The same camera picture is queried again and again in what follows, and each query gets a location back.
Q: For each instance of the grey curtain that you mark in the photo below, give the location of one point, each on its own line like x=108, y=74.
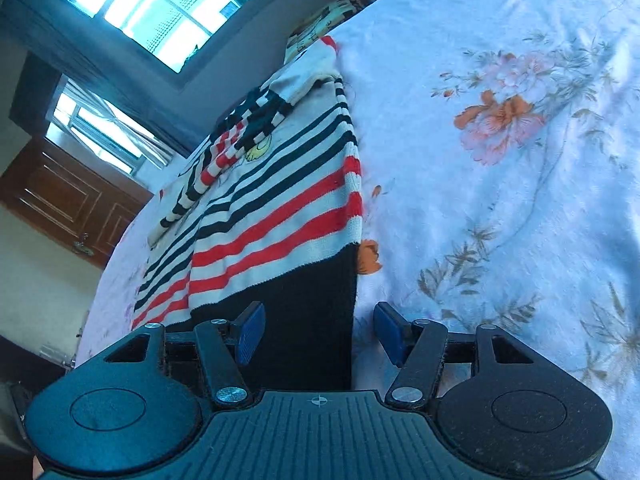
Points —
x=73, y=54

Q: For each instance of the striped knit sweater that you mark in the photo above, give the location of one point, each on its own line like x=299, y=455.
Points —
x=269, y=210

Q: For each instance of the floral folded blanket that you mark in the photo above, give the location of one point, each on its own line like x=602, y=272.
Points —
x=319, y=24

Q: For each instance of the balcony side window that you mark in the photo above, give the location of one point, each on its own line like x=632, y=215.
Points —
x=104, y=130

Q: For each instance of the brown wooden door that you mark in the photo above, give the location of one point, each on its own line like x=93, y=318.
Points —
x=69, y=202

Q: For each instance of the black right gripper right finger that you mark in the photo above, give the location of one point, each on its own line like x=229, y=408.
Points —
x=417, y=349

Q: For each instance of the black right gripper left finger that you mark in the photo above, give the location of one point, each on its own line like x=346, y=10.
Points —
x=225, y=348

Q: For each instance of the white floral bed sheet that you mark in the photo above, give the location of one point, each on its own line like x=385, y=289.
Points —
x=499, y=151

